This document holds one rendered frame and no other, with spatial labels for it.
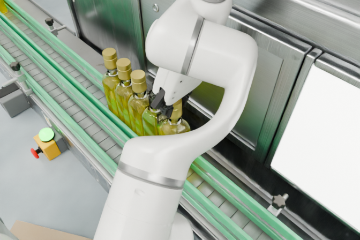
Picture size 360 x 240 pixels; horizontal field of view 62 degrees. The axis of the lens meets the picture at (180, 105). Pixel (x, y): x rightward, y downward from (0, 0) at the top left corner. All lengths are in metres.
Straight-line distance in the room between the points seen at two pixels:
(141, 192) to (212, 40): 0.19
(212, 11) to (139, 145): 0.20
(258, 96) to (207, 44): 0.31
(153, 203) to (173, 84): 0.23
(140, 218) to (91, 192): 0.67
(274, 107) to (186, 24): 0.32
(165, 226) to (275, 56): 0.36
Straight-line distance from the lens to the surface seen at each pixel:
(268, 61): 0.59
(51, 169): 1.10
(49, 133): 1.05
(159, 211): 0.35
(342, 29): 0.50
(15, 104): 1.27
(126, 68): 0.73
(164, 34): 0.37
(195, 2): 0.41
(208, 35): 0.37
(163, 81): 0.53
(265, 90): 0.63
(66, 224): 0.99
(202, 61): 0.37
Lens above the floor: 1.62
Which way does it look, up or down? 47 degrees down
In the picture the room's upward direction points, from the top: straight up
